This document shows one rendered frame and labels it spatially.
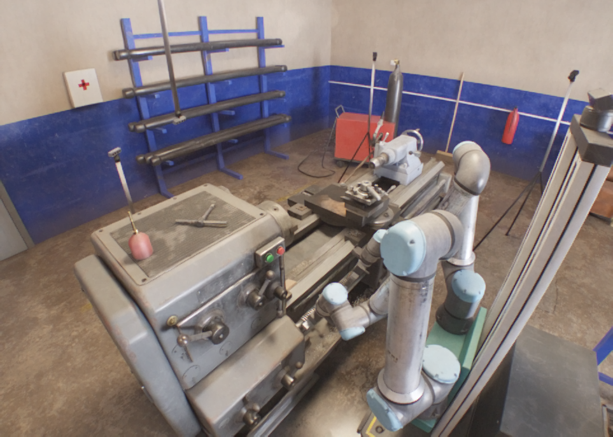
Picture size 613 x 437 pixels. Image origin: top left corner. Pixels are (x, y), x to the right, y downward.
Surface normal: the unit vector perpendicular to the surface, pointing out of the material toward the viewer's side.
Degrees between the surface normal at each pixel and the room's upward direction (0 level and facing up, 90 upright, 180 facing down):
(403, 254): 82
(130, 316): 46
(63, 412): 0
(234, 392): 32
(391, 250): 82
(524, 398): 0
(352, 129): 90
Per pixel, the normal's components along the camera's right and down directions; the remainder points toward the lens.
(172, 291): 0.54, -0.37
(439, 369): 0.07, -0.88
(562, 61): -0.65, 0.40
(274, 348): 0.40, -0.55
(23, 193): 0.76, 0.33
